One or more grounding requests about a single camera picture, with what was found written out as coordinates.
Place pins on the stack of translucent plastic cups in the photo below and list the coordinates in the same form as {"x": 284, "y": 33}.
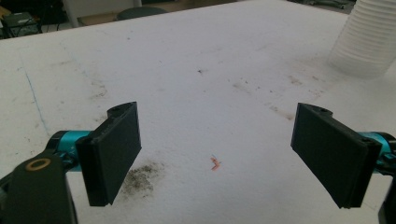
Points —
{"x": 367, "y": 37}

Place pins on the grey desk leg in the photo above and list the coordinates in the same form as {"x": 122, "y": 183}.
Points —
{"x": 71, "y": 12}

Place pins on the small orange scrap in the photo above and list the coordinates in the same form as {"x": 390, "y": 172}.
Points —
{"x": 214, "y": 163}

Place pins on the black computer tower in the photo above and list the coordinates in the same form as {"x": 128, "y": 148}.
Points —
{"x": 20, "y": 23}

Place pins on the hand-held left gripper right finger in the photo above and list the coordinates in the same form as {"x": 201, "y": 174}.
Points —
{"x": 330, "y": 155}

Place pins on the white foam mat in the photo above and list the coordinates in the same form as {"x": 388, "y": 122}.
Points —
{"x": 218, "y": 93}

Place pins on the black round stool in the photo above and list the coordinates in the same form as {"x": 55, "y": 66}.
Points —
{"x": 140, "y": 13}

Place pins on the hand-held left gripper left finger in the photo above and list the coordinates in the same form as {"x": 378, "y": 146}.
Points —
{"x": 109, "y": 155}

